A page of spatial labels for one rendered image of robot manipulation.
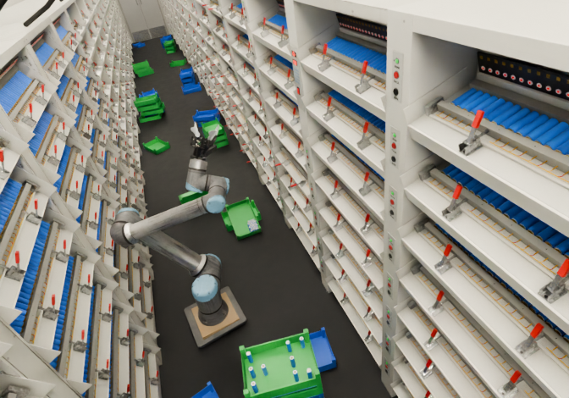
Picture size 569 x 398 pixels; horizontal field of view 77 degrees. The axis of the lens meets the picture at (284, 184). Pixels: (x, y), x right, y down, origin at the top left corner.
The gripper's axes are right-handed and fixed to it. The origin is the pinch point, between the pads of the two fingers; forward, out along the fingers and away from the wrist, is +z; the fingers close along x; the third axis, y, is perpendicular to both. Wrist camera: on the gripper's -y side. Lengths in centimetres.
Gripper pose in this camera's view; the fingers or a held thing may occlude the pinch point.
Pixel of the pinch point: (207, 123)
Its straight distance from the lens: 196.6
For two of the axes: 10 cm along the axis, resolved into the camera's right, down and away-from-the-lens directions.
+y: -4.1, -0.4, -9.1
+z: 1.8, -9.8, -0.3
